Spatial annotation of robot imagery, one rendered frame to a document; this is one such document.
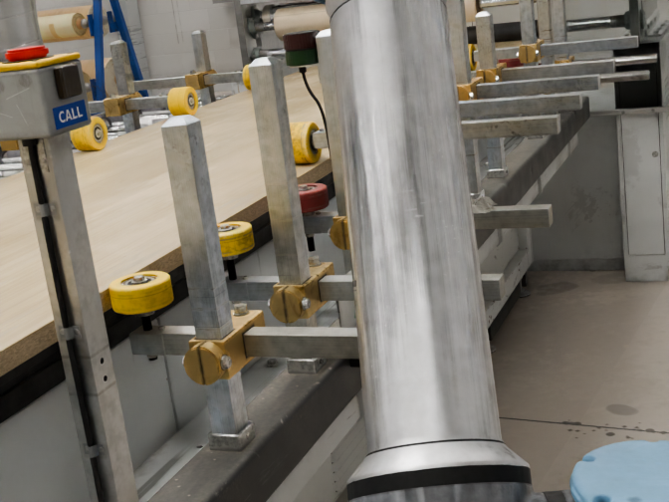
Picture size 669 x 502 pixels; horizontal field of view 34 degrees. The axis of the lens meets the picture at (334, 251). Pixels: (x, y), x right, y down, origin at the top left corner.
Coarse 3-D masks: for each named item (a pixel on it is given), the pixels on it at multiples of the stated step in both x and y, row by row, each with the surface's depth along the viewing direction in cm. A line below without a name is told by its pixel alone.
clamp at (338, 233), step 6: (336, 216) 178; (342, 216) 178; (336, 222) 176; (342, 222) 176; (336, 228) 176; (342, 228) 176; (330, 234) 177; (336, 234) 176; (342, 234) 176; (336, 240) 176; (342, 240) 176; (348, 240) 176; (336, 246) 177; (342, 246) 176; (348, 246) 176
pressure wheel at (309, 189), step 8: (304, 184) 188; (312, 184) 187; (320, 184) 186; (304, 192) 182; (312, 192) 182; (320, 192) 183; (304, 200) 182; (312, 200) 182; (320, 200) 183; (328, 200) 185; (304, 208) 182; (312, 208) 182; (320, 208) 183; (304, 216) 185; (312, 240) 187; (312, 248) 188
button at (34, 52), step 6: (18, 48) 103; (24, 48) 102; (30, 48) 101; (36, 48) 101; (42, 48) 102; (48, 48) 103; (6, 54) 101; (12, 54) 101; (18, 54) 100; (24, 54) 100; (30, 54) 101; (36, 54) 101; (42, 54) 101; (12, 60) 101; (18, 60) 101
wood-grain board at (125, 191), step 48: (240, 96) 336; (288, 96) 321; (144, 144) 262; (240, 144) 243; (0, 192) 223; (96, 192) 209; (144, 192) 203; (240, 192) 192; (0, 240) 178; (96, 240) 170; (144, 240) 166; (0, 288) 149; (0, 336) 128; (48, 336) 130
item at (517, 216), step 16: (496, 208) 174; (512, 208) 173; (528, 208) 171; (544, 208) 170; (304, 224) 185; (320, 224) 184; (480, 224) 174; (496, 224) 173; (512, 224) 172; (528, 224) 171; (544, 224) 170
